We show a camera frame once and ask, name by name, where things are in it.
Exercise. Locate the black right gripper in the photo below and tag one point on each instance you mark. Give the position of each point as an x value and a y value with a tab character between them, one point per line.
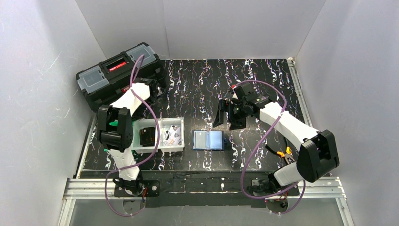
230	110

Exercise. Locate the orange black pliers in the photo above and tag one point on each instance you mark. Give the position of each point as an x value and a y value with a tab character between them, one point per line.
286	155

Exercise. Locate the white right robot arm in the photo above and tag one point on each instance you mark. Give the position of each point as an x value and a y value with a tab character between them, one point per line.
318	153

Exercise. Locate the black chip card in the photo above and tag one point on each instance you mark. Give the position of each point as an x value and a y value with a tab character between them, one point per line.
147	136

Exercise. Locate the white divided plastic tray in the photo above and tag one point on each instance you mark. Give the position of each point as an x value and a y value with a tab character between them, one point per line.
164	124

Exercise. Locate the green plastic bin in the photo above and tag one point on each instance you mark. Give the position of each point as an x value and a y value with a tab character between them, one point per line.
113	123

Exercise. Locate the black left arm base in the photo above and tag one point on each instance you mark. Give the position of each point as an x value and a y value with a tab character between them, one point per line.
137	188

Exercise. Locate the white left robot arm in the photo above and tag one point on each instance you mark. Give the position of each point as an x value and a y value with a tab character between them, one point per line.
115	128

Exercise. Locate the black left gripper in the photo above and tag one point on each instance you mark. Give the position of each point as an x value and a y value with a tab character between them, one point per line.
152	88

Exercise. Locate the blue leather card holder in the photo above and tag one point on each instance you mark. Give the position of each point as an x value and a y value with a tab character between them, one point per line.
215	140

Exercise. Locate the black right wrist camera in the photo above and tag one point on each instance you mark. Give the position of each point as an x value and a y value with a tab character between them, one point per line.
247	98

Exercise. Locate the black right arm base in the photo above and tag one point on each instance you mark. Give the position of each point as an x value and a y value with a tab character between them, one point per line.
262	187

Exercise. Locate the black grey toolbox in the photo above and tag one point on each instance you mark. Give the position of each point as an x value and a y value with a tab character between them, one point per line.
108	80

